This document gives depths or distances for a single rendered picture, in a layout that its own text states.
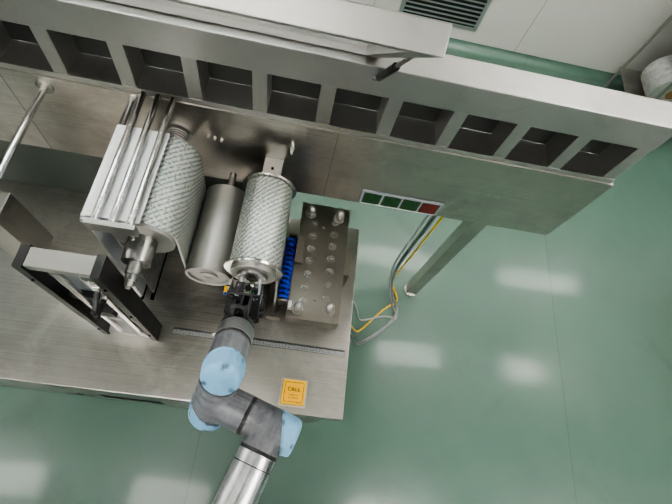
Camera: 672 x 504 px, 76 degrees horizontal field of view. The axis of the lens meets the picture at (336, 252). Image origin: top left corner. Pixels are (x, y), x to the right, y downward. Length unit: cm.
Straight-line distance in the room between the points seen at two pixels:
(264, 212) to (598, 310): 243
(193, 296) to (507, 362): 182
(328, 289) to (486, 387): 146
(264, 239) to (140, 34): 50
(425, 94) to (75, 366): 121
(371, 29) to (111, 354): 123
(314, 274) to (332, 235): 16
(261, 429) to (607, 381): 242
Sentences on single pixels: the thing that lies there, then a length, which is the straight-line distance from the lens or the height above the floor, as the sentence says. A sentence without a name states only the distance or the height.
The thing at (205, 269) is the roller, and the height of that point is 123.
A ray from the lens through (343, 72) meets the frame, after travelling 98.
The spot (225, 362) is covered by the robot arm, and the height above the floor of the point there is 150.
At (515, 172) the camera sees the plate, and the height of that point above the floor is 142.
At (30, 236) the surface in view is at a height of 101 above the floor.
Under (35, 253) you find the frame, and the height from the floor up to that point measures 144.
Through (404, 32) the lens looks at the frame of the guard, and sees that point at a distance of 46.
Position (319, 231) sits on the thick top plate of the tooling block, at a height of 103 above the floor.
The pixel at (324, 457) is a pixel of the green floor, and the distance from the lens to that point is 230.
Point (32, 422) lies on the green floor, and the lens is 250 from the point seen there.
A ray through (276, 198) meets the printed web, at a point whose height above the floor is 131.
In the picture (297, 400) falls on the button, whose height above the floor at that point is 92.
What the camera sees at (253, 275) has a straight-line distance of 108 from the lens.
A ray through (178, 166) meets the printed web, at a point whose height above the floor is 140.
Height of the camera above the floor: 228
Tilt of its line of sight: 64 degrees down
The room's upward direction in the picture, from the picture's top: 21 degrees clockwise
